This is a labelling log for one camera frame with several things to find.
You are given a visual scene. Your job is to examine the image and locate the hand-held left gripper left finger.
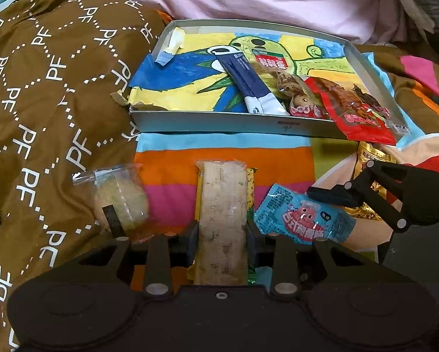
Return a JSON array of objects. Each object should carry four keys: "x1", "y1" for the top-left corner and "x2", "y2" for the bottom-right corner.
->
[{"x1": 78, "y1": 221, "x2": 199, "y2": 299}]

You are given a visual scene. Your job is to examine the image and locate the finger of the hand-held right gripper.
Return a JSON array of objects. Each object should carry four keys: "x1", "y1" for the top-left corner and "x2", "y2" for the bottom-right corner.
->
[{"x1": 308, "y1": 160, "x2": 413, "y2": 232}]

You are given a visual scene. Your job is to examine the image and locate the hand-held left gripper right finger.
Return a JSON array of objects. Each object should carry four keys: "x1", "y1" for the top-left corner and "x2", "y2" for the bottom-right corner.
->
[{"x1": 246, "y1": 222, "x2": 365, "y2": 299}]

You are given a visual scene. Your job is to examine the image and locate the light blue snack packet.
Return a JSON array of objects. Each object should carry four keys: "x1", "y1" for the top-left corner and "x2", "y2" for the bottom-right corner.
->
[{"x1": 254, "y1": 183, "x2": 357, "y2": 246}]

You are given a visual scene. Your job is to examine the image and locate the beige cereal bar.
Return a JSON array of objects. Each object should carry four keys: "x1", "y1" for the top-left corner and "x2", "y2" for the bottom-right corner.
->
[{"x1": 197, "y1": 159, "x2": 250, "y2": 287}]

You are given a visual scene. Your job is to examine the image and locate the gold snack packet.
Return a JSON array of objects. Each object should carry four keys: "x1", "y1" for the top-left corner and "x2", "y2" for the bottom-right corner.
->
[{"x1": 353, "y1": 141, "x2": 400, "y2": 221}]

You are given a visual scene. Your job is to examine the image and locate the red snack packet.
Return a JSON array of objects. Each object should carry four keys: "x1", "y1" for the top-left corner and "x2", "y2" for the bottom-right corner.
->
[{"x1": 302, "y1": 76, "x2": 397, "y2": 146}]

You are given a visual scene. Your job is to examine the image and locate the clear pastry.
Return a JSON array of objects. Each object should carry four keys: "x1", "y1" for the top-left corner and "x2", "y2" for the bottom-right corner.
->
[{"x1": 72, "y1": 163, "x2": 150, "y2": 237}]

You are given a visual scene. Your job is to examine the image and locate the quail egg packet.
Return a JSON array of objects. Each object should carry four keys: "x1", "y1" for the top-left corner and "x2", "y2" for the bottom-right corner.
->
[{"x1": 251, "y1": 49, "x2": 332, "y2": 120}]

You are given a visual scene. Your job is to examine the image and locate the shallow grey box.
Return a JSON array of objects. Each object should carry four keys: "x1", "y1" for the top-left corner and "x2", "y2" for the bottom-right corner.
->
[{"x1": 129, "y1": 19, "x2": 411, "y2": 142}]

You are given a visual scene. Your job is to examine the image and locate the blue and white stick packet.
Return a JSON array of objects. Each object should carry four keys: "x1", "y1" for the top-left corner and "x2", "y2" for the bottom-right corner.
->
[{"x1": 219, "y1": 52, "x2": 290, "y2": 116}]

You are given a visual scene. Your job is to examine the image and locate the colourful printed blanket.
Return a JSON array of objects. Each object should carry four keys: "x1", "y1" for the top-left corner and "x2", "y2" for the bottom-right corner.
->
[{"x1": 129, "y1": 42, "x2": 439, "y2": 294}]

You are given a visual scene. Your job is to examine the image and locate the crayon drawing paper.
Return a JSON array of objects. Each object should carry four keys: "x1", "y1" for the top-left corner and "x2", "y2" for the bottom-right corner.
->
[{"x1": 129, "y1": 26, "x2": 352, "y2": 112}]

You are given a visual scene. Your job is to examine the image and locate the clear plastic bag of clothes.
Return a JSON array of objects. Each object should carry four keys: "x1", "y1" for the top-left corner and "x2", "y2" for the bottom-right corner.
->
[{"x1": 394, "y1": 0, "x2": 439, "y2": 63}]

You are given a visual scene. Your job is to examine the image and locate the brown patterned quilt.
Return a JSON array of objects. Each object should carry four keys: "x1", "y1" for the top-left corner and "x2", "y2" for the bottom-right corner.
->
[{"x1": 0, "y1": 0, "x2": 172, "y2": 352}]

